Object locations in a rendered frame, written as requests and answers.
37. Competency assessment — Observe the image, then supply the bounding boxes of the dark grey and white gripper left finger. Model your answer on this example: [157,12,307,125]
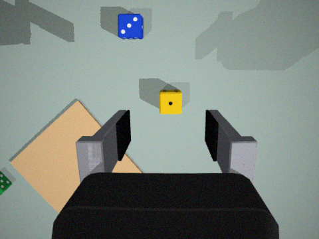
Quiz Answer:
[76,110,131,183]

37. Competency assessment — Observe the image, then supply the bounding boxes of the blue die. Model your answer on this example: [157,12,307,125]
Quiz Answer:
[118,14,144,39]

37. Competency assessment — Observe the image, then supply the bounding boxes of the tan flat mat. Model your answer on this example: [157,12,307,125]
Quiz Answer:
[10,100,143,213]

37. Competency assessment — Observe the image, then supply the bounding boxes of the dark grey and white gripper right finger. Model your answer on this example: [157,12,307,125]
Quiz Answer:
[205,110,258,186]

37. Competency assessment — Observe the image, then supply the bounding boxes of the yellow die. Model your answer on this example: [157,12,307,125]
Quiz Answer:
[159,90,182,114]

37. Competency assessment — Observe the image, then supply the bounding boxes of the green die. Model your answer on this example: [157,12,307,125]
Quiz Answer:
[0,172,12,195]

